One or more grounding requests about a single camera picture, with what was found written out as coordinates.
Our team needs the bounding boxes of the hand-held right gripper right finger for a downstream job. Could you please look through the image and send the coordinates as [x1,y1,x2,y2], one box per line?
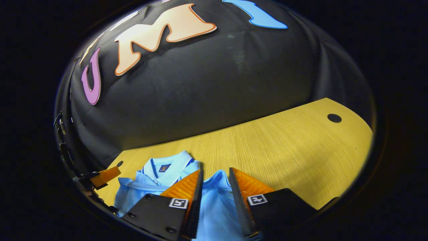
[229,167,318,237]

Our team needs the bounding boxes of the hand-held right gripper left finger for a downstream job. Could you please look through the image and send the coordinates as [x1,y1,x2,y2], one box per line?
[122,168,204,241]

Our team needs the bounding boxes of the light blue polo T-shirt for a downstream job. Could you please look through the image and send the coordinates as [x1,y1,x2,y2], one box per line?
[114,150,264,241]

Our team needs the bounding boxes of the black backdrop cloth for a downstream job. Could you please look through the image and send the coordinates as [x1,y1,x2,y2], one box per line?
[55,0,375,171]

